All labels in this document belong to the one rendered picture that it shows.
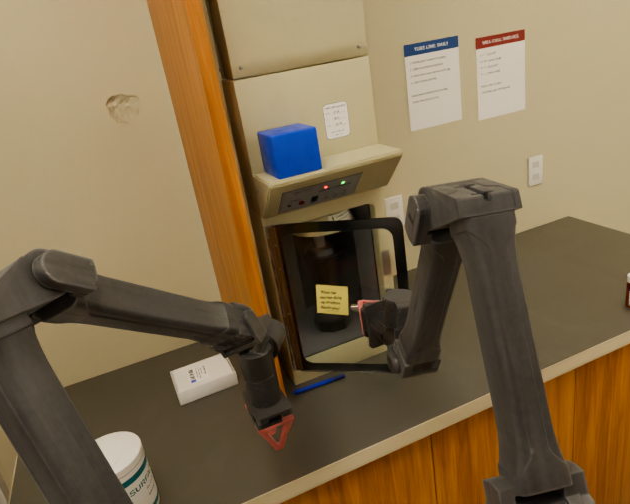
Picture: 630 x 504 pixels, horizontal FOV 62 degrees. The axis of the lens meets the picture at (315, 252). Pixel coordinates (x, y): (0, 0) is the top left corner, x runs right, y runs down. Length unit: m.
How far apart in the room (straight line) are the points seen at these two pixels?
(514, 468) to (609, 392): 1.10
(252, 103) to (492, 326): 0.75
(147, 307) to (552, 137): 1.83
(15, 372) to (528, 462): 0.53
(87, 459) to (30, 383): 0.09
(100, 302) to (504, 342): 0.47
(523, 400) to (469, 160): 1.48
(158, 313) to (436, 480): 0.91
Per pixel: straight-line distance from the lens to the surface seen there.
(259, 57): 1.18
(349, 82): 1.26
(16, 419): 0.59
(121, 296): 0.71
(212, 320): 0.84
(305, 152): 1.11
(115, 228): 1.62
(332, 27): 1.24
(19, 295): 0.60
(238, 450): 1.29
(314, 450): 1.24
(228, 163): 1.08
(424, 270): 0.78
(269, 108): 1.19
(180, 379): 1.51
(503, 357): 0.62
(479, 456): 1.49
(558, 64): 2.25
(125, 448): 1.17
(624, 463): 1.98
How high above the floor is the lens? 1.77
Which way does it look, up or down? 22 degrees down
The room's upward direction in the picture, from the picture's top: 10 degrees counter-clockwise
